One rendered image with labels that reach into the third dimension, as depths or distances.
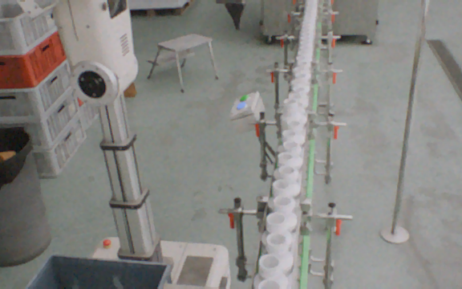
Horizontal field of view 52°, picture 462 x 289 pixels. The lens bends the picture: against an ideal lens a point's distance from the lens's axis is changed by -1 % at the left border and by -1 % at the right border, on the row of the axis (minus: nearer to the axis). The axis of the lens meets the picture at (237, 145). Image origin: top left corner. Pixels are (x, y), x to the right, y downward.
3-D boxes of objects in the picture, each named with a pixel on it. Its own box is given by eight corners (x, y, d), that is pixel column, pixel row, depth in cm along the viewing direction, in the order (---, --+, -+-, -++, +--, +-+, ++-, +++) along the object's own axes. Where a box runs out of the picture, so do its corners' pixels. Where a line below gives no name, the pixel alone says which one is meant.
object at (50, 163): (58, 177, 330) (50, 150, 319) (2, 178, 333) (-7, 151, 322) (87, 136, 383) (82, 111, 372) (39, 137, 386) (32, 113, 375)
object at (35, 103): (43, 120, 308) (34, 88, 298) (-16, 122, 311) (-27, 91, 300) (75, 85, 361) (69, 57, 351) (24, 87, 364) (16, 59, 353)
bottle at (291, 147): (303, 194, 124) (304, 139, 116) (301, 208, 119) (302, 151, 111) (280, 193, 125) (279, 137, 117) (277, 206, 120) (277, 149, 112)
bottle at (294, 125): (306, 172, 134) (307, 119, 126) (301, 183, 129) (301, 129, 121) (285, 168, 136) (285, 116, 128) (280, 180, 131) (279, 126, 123)
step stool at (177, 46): (182, 66, 520) (177, 28, 500) (219, 79, 480) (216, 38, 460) (146, 78, 492) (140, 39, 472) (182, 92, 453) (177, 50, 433)
